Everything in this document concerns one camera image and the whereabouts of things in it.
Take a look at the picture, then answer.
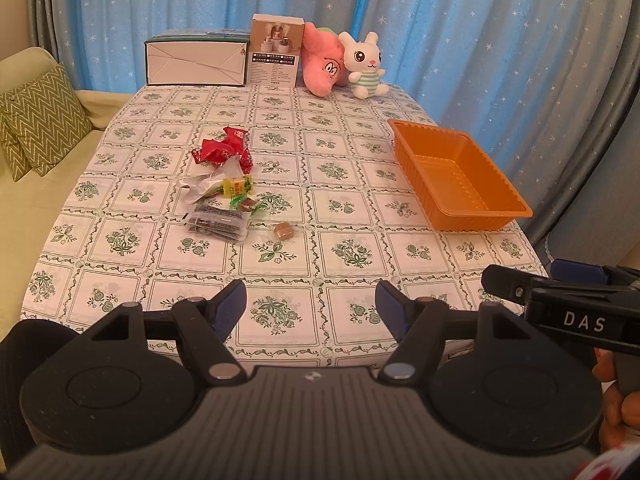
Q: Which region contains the green brown candy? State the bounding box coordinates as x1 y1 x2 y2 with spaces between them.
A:
230 194 265 214

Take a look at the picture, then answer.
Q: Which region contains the orange plastic tray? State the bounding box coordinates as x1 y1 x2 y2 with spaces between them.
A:
388 119 533 231

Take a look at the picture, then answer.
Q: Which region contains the red candy packet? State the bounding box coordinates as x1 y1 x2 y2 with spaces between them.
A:
221 126 253 174

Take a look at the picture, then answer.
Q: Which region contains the white flat cardboard box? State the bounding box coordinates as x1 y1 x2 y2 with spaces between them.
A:
144 28 250 86

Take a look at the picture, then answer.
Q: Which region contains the green zigzag cushion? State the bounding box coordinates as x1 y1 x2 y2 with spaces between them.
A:
1 64 93 181

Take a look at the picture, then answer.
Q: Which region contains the blue star curtain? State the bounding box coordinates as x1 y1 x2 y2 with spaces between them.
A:
28 0 639 242

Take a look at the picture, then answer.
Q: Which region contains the white bunny plush toy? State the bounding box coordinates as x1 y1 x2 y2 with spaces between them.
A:
337 32 390 100

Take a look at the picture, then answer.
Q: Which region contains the person's right hand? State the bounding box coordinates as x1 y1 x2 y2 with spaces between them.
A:
592 349 640 451

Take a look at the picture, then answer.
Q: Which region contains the pink starfish plush toy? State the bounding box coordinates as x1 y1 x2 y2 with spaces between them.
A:
300 22 348 98

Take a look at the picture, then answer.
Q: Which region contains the pale yellow sofa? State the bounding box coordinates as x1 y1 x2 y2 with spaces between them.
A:
0 45 136 340

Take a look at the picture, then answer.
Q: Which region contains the dark seaweed snack packet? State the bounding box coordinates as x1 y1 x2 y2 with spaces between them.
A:
183 200 250 242

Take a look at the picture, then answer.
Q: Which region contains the white clear snack wrapper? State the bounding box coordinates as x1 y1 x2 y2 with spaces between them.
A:
181 155 244 205

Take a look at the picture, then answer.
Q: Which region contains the red snack packet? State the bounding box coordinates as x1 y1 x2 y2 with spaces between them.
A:
191 139 242 167

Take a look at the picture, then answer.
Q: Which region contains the green floral tablecloth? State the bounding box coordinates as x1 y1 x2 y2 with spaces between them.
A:
41 86 541 367

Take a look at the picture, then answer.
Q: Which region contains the small brown clear-wrapped candy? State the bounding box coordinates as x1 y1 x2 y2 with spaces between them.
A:
268 221 298 242

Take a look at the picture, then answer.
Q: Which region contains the yellow green candy packet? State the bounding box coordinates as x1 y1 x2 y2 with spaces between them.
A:
222 174 253 198

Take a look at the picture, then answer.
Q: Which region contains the brown white product box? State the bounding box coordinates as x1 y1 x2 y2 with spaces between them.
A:
247 14 305 88

